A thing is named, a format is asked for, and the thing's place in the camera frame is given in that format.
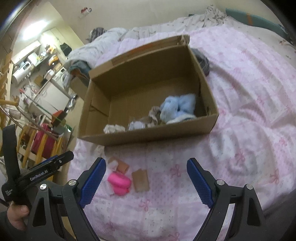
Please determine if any pink foam heart toy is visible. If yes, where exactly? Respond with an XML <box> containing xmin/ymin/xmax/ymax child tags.
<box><xmin>107</xmin><ymin>172</ymin><xmax>132</xmax><ymax>196</ymax></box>

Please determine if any white floral duvet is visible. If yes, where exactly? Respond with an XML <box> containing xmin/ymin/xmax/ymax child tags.
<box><xmin>64</xmin><ymin>5</ymin><xmax>295</xmax><ymax>71</ymax></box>

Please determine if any teal headboard cushion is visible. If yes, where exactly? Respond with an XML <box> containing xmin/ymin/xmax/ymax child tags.
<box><xmin>225</xmin><ymin>8</ymin><xmax>291</xmax><ymax>41</ymax></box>

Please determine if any pink bow-print quilt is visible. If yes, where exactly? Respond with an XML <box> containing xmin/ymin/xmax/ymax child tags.
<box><xmin>68</xmin><ymin>25</ymin><xmax>295</xmax><ymax>240</ymax></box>

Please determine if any person left hand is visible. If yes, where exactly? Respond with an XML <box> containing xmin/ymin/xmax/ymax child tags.
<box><xmin>7</xmin><ymin>202</ymin><xmax>30</xmax><ymax>231</ymax></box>

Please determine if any yellow wooden rack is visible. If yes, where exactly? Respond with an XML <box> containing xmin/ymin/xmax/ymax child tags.
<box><xmin>16</xmin><ymin>125</ymin><xmax>64</xmax><ymax>169</ymax></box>

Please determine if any open cardboard box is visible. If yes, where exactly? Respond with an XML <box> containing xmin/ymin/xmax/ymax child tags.
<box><xmin>78</xmin><ymin>35</ymin><xmax>219</xmax><ymax>146</ymax></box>

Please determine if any white washing machine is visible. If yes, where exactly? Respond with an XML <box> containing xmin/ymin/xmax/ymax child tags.
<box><xmin>50</xmin><ymin>67</ymin><xmax>69</xmax><ymax>93</ymax></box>

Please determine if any dark grey striped garment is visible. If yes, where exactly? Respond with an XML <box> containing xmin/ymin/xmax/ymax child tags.
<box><xmin>191</xmin><ymin>48</ymin><xmax>210</xmax><ymax>76</ymax></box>

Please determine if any wall hook with red item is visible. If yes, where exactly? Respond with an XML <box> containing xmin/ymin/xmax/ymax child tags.
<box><xmin>79</xmin><ymin>7</ymin><xmax>92</xmax><ymax>19</ymax></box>

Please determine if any white water heater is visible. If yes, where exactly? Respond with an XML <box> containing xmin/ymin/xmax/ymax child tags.
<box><xmin>11</xmin><ymin>61</ymin><xmax>32</xmax><ymax>85</ymax></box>

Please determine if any orange-brown cylinder toy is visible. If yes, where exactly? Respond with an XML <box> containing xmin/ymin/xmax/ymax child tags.
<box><xmin>108</xmin><ymin>157</ymin><xmax>130</xmax><ymax>174</ymax></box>

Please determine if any light blue fluffy scrunchie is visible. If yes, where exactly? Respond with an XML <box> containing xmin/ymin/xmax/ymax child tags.
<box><xmin>160</xmin><ymin>93</ymin><xmax>197</xmax><ymax>124</ymax></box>

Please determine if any red bag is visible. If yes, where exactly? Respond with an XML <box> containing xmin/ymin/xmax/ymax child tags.
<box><xmin>31</xmin><ymin>122</ymin><xmax>57</xmax><ymax>159</ymax></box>

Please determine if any cream fabric piece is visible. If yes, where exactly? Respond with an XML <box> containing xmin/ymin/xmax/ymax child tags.
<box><xmin>103</xmin><ymin>125</ymin><xmax>126</xmax><ymax>134</ymax></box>

